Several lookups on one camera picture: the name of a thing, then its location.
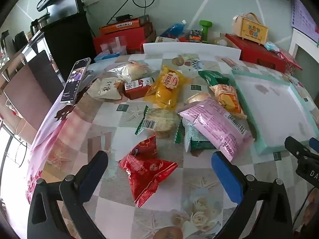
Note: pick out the large red gift box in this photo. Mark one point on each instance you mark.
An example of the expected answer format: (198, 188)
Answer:
(259, 54)

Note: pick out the pink snack packet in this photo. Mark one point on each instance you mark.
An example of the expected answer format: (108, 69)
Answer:
(214, 124)

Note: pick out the red box with dark side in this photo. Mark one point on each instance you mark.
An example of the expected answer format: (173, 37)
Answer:
(109, 41)

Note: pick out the blue mask packet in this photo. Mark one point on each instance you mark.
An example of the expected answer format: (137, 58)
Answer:
(271, 46)

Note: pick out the white shelf unit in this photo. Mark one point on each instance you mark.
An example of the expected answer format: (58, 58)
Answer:
(299, 42)

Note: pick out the clear rice cracker packet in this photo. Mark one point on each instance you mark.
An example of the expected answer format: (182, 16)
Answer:
(160, 120)

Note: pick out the red patterned envelope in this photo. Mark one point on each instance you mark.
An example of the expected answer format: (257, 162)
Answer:
(290, 59)

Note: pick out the blue plastic bottle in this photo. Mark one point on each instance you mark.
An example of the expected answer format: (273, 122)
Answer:
(173, 29)

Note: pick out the dark red biscuit packet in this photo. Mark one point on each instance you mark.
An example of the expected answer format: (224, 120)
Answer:
(137, 88)

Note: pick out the purple wall calendar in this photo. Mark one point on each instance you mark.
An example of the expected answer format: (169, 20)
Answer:
(305, 17)

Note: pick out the clear plastic jar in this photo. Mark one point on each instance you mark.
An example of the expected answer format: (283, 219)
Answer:
(220, 41)

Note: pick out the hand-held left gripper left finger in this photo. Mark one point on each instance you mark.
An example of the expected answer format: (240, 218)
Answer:
(96, 169)

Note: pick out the yellow bread packet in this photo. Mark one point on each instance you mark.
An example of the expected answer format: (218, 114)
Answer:
(168, 84)

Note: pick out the red snack packet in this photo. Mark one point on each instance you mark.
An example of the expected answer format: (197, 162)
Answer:
(144, 169)

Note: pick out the colourful toy pile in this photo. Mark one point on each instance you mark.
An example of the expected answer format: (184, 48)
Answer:
(197, 36)

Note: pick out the white wall socket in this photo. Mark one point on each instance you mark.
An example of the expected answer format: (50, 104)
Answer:
(91, 0)

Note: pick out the cardboard box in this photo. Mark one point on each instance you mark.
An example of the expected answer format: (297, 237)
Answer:
(152, 38)

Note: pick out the orange carton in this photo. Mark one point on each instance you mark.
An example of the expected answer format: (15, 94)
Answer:
(119, 26)

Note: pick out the metal kettle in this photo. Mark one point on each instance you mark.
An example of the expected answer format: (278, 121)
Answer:
(39, 22)

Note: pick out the grey phone stand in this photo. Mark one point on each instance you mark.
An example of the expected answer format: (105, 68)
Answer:
(86, 78)

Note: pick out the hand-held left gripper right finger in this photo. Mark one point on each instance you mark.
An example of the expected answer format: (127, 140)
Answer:
(225, 176)

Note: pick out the green and white snack packet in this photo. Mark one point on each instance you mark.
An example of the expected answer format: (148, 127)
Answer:
(197, 139)

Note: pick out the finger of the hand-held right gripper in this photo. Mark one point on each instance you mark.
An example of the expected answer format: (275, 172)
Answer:
(315, 145)
(297, 150)

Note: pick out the blue tissue container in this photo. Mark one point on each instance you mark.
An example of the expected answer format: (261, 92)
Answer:
(106, 56)

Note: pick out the brown board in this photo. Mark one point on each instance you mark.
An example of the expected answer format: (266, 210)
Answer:
(32, 89)

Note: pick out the clear plastic box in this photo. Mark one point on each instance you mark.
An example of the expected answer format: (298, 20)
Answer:
(113, 45)

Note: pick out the jelly cup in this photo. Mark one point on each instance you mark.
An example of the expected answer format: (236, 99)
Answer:
(198, 97)

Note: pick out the white chip packet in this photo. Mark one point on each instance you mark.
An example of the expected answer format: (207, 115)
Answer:
(106, 89)

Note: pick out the white tray with teal rim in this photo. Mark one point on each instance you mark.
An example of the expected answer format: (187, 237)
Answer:
(271, 109)

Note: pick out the black cabinet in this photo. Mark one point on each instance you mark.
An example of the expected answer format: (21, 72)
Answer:
(67, 44)

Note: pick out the clear bagged bread bun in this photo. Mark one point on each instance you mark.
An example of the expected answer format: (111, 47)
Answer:
(133, 71)

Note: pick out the green dumbbell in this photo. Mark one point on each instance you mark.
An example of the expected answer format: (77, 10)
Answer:
(205, 28)

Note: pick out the smartphone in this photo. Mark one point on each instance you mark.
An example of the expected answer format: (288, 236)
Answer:
(74, 81)

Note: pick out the yellow card game box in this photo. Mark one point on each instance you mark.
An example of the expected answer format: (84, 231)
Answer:
(165, 39)

